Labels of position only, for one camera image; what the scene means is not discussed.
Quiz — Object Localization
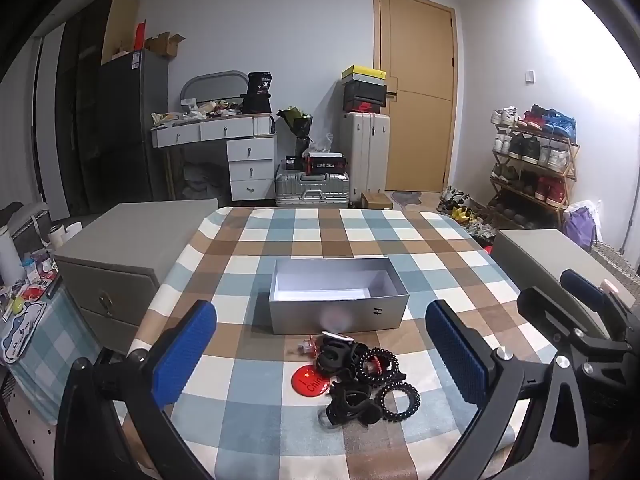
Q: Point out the silver suitcase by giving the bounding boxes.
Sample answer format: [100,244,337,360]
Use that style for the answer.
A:
[275,170,351,208]

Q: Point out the black shoebox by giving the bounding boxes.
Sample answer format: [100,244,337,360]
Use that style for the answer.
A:
[343,80,389,113]

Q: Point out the white desk with drawers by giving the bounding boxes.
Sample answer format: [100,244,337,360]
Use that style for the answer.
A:
[151,114,277,202]

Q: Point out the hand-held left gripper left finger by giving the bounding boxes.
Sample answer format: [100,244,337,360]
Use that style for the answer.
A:
[54,300,218,480]

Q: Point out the black paper bag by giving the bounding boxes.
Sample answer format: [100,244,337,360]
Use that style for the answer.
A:
[241,71,273,115]

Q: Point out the black hair claw clip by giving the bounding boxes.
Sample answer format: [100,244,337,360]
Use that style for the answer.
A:
[319,389,385,427]

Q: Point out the dark wardrobe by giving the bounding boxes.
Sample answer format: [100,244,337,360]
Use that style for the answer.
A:
[52,0,142,217]

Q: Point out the wooden door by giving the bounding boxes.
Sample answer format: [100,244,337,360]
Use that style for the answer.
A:
[372,0,458,194]

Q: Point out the grey refrigerator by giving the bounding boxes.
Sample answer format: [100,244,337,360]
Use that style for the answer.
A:
[97,50,172,202]

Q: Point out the yellow shoebox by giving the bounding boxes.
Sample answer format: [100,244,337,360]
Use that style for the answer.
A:
[341,65,387,83]

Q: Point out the white bottle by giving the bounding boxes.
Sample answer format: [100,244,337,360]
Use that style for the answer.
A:
[0,230,26,287]

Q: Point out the wicker basket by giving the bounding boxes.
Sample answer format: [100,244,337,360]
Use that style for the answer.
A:
[592,241,640,277]

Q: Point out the purple bag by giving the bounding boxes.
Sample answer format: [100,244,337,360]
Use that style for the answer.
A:
[564,200,602,252]

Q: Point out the grey drawer cabinet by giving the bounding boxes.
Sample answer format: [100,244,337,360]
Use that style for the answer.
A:
[52,199,219,356]
[492,229,637,328]

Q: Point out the cloud shaped sticker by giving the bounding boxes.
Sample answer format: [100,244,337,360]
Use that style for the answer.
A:
[0,300,49,364]

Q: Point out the grey door mat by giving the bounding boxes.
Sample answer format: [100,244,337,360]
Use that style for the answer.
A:
[390,190,424,209]

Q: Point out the grey handbag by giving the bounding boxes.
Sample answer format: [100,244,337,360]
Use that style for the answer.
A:
[7,203,54,257]

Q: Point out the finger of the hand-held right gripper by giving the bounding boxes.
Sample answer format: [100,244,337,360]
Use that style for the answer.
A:
[560,269,638,343]
[516,287,601,361]

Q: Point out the pile of black hair accessories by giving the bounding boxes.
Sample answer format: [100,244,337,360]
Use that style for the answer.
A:
[315,337,408,393]

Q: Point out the small brown cardboard box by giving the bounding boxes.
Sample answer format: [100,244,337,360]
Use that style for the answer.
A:
[361,191,395,210]

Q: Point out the black and red box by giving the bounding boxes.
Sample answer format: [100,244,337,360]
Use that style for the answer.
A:
[305,152,348,174]

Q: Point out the checked tablecloth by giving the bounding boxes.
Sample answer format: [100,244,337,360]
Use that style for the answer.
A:
[117,206,556,480]

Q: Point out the plain black spiral hair tie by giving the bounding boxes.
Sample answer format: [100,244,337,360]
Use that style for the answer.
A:
[375,381,421,422]

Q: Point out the grey framed mirror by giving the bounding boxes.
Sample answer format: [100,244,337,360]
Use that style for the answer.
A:
[180,71,249,104]

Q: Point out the wooden shoe rack with shoes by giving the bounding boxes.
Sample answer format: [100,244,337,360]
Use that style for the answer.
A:
[490,105,578,223]

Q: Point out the open brown cardboard box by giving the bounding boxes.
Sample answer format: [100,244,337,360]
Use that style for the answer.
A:
[145,31,186,59]

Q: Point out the pile of shoes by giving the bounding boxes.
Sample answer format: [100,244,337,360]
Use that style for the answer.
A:
[437,186,497,242]

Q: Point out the black wrapped bouquet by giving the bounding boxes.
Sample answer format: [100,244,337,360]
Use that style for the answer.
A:
[276,106,314,158]

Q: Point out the flat brown cardboard sheet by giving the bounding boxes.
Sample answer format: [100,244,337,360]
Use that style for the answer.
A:
[100,0,140,66]

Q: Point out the clutter of desk items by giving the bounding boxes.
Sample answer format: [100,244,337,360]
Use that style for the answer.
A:
[152,99,246,124]

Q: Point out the red round badge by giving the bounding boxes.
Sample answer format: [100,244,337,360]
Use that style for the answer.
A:
[291,366,334,399]

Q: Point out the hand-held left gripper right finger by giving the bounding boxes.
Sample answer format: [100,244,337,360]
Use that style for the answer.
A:
[425,300,593,480]

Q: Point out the white suitcase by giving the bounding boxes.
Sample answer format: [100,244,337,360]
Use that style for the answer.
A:
[341,112,392,206]

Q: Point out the checked blue cloth bag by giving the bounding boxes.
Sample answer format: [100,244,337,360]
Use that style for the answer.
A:
[0,285,102,427]

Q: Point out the silver cardboard box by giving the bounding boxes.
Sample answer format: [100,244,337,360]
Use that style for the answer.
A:
[268,258,411,336]

